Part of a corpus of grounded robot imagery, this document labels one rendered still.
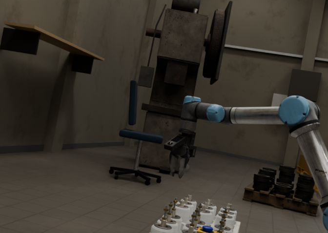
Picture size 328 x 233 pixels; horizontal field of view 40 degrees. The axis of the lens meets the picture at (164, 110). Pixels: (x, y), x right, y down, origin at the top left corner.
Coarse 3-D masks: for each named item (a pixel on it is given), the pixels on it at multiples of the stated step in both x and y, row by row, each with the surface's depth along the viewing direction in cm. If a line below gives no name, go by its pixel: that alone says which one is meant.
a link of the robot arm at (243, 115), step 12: (228, 108) 204; (240, 108) 201; (252, 108) 197; (264, 108) 194; (276, 108) 190; (228, 120) 203; (240, 120) 200; (252, 120) 196; (264, 120) 193; (276, 120) 190
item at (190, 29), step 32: (192, 0) 647; (160, 32) 643; (192, 32) 604; (224, 32) 605; (160, 64) 634; (192, 64) 610; (160, 96) 646; (192, 96) 648; (160, 128) 599; (160, 160) 598
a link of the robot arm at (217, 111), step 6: (198, 108) 197; (204, 108) 195; (210, 108) 194; (216, 108) 193; (222, 108) 195; (198, 114) 197; (204, 114) 195; (210, 114) 193; (216, 114) 192; (222, 114) 196; (210, 120) 195; (216, 120) 193
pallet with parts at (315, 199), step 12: (264, 168) 558; (288, 168) 508; (264, 180) 474; (276, 180) 515; (288, 180) 506; (300, 180) 466; (312, 180) 463; (252, 192) 476; (264, 192) 468; (276, 192) 472; (288, 192) 469; (300, 192) 465; (312, 192) 462; (276, 204) 468; (288, 204) 464; (300, 204) 461; (312, 204) 453
